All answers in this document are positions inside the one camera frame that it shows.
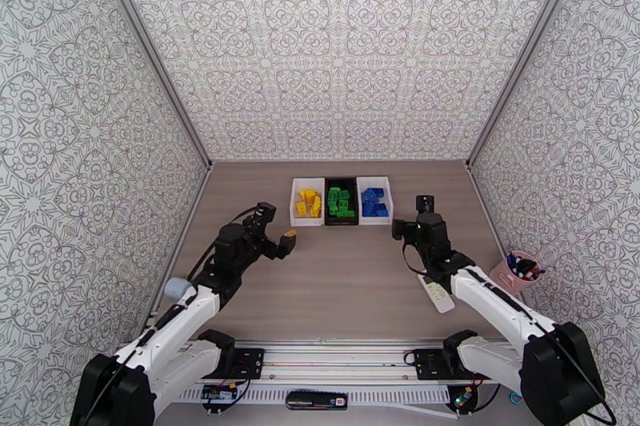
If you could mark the long yellow lego brick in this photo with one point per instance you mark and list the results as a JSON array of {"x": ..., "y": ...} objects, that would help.
[
  {"x": 289, "y": 237},
  {"x": 313, "y": 195}
]

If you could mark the long blue lego brick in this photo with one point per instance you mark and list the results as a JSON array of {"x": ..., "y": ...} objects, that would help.
[
  {"x": 380, "y": 211},
  {"x": 376, "y": 201},
  {"x": 380, "y": 192}
]

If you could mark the long green lego brick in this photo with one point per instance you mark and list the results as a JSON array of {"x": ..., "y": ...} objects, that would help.
[
  {"x": 333, "y": 190},
  {"x": 343, "y": 205},
  {"x": 345, "y": 214}
]

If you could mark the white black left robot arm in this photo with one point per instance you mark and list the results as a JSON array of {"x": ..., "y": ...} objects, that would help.
[{"x": 170, "y": 334}]

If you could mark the white plastic bin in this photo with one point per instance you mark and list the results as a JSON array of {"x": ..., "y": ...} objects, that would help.
[
  {"x": 300, "y": 221},
  {"x": 375, "y": 221}
]

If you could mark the white remote control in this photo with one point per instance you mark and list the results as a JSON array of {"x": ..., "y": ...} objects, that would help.
[{"x": 440, "y": 297}]

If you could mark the black plastic bin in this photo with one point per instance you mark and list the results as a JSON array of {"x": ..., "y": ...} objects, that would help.
[{"x": 341, "y": 222}]

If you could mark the grey blue cylinder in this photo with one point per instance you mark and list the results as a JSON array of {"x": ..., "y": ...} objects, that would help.
[{"x": 177, "y": 288}]

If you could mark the pink pen cup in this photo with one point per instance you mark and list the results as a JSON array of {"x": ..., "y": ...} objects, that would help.
[{"x": 502, "y": 285}]

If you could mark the blue pen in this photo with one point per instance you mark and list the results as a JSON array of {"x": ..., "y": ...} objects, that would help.
[{"x": 509, "y": 259}]

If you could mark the black marker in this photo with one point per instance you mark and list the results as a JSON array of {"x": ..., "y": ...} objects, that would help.
[{"x": 522, "y": 265}]

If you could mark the red marker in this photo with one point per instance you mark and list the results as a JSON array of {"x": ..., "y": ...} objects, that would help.
[{"x": 531, "y": 273}]

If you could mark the black device with white label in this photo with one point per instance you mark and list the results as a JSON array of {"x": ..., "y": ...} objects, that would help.
[{"x": 310, "y": 400}]

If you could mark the aluminium table edge rail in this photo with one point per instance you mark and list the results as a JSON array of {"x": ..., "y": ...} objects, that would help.
[
  {"x": 490, "y": 220},
  {"x": 189, "y": 220}
]

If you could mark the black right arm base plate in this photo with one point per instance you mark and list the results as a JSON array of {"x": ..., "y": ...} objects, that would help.
[{"x": 427, "y": 364}]

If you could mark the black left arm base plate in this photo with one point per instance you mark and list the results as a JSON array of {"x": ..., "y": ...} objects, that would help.
[{"x": 250, "y": 364}]

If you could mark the aluminium mounting rail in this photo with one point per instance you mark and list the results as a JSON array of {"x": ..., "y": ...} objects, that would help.
[{"x": 340, "y": 354}]

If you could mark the aluminium frame post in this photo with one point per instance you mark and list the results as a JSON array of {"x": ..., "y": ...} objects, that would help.
[
  {"x": 526, "y": 47},
  {"x": 151, "y": 47}
]

